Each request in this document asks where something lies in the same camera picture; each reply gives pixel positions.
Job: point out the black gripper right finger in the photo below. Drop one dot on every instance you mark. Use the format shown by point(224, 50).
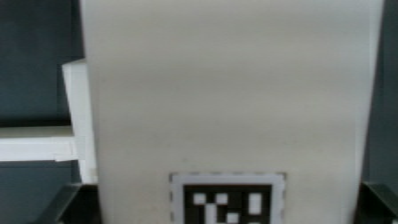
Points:
point(376, 205)

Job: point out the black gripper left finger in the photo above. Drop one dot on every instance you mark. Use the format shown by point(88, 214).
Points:
point(73, 208)

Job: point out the white U-shaped obstacle fence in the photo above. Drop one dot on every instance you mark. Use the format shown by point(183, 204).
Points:
point(58, 143)

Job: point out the white cabinet top block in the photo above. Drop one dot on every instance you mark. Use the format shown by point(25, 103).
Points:
point(231, 86)

